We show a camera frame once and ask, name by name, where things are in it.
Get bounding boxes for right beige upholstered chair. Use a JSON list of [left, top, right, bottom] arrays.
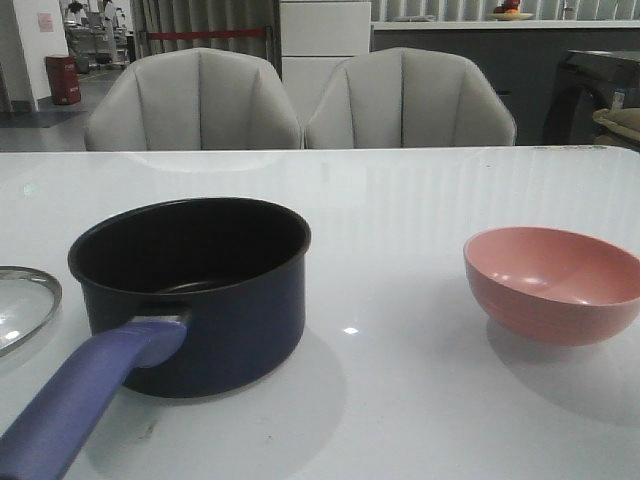
[[305, 47, 517, 149]]

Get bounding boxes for white cabinet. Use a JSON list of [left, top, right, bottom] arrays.
[[279, 1, 371, 123]]

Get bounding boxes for beige upholstered chair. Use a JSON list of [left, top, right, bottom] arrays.
[[84, 48, 303, 152], [305, 47, 517, 149]]

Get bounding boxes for stanchion post with red belt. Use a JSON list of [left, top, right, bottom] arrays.
[[135, 26, 282, 77]]

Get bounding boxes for fruit plate on counter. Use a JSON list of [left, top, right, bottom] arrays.
[[489, 0, 534, 21]]

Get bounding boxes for grey counter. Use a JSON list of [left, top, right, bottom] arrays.
[[373, 20, 639, 145]]

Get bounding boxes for dark appliance at right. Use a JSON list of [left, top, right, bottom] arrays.
[[542, 50, 639, 145]]

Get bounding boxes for pink bowl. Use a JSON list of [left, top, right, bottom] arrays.
[[463, 226, 639, 346]]

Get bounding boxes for beige cushion at right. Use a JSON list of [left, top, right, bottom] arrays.
[[592, 108, 640, 152]]

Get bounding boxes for red trash bin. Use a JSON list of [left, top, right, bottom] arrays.
[[45, 55, 81, 105]]

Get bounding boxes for left beige upholstered chair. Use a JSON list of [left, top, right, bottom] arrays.
[[84, 48, 303, 152]]

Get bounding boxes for glass pot lid blue knob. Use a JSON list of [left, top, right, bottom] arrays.
[[1, 266, 63, 356]]

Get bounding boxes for dark blue saucepan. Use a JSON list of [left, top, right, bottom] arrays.
[[1, 198, 311, 479]]

